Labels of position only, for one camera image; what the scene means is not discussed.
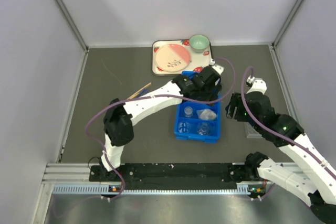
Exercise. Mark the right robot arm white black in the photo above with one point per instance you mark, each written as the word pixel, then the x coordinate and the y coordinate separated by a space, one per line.
pixel 317 187

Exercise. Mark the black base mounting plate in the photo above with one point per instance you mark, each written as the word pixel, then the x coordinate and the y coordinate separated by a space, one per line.
pixel 185 176

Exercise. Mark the clear test tube rack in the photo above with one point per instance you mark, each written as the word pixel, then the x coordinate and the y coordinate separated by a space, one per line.
pixel 251 132

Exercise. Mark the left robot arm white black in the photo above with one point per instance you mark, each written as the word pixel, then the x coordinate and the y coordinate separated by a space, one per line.
pixel 201 87

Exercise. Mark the pink cream plate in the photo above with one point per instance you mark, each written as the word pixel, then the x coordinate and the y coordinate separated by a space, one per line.
pixel 171 58

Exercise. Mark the plastic bag with contents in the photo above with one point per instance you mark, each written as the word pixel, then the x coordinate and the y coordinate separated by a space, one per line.
pixel 206 114

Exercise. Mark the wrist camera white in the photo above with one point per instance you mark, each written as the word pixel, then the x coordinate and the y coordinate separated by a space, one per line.
pixel 218 68
pixel 256 85

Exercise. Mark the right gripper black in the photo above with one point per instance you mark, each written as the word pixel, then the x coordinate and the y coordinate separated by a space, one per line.
pixel 235 100

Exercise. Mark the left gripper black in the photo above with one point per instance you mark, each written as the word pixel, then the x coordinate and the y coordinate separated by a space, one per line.
pixel 214 89

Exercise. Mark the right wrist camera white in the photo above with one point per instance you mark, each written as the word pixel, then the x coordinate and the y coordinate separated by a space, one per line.
pixel 256 85

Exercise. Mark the blue plastic bin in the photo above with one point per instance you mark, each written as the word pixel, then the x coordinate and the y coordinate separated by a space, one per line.
pixel 194 121

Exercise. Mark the strawberry pattern tray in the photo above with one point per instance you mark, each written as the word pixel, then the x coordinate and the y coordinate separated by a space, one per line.
pixel 198 60

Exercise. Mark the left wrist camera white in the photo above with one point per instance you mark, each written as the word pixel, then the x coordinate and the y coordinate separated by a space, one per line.
pixel 218 68

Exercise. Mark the green ceramic bowl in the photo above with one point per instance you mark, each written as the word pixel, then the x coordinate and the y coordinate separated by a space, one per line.
pixel 199 43

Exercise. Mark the wooden tweezers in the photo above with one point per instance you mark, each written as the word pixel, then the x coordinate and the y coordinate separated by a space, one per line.
pixel 137 93

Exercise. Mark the clear glass flask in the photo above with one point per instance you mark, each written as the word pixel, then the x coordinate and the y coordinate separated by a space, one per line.
pixel 204 129

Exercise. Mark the small clear glass dish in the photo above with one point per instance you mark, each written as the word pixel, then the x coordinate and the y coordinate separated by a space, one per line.
pixel 188 111

